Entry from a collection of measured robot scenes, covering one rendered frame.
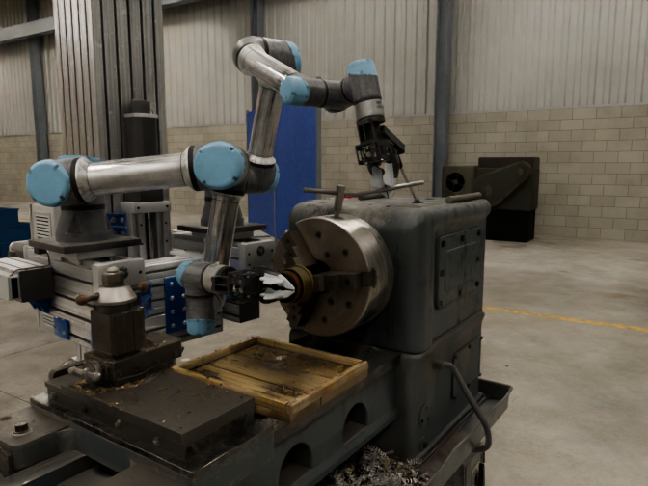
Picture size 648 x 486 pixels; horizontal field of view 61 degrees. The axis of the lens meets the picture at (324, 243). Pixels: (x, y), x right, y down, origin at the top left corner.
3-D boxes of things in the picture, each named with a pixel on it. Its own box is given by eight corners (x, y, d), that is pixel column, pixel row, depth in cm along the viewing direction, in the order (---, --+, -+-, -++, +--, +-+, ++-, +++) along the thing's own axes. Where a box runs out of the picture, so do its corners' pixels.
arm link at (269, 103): (227, 186, 201) (251, 32, 177) (263, 185, 210) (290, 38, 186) (241, 200, 193) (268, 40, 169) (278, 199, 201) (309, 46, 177)
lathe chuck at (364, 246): (284, 308, 162) (299, 203, 154) (377, 344, 145) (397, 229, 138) (265, 314, 155) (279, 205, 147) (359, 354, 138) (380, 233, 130)
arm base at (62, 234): (45, 238, 155) (43, 203, 154) (97, 233, 167) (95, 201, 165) (70, 244, 145) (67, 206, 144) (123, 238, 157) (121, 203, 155)
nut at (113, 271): (116, 282, 105) (115, 263, 104) (128, 283, 102) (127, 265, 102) (97, 285, 101) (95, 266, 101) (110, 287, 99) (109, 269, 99)
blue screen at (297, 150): (228, 238, 1022) (225, 109, 989) (270, 236, 1048) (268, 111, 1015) (286, 283, 637) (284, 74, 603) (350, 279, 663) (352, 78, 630)
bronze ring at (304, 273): (290, 261, 140) (267, 266, 133) (320, 264, 135) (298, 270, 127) (291, 296, 141) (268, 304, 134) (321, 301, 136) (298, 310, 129)
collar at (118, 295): (120, 293, 108) (119, 279, 107) (145, 299, 103) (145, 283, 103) (82, 302, 101) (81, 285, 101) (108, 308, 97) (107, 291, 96)
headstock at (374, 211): (373, 291, 221) (375, 194, 215) (491, 309, 194) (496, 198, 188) (280, 326, 173) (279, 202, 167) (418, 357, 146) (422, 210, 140)
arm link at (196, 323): (221, 324, 153) (220, 286, 152) (213, 337, 142) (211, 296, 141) (193, 325, 153) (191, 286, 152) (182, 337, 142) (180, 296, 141)
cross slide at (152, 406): (109, 369, 120) (108, 350, 120) (256, 421, 96) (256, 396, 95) (33, 396, 107) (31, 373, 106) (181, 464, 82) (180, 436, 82)
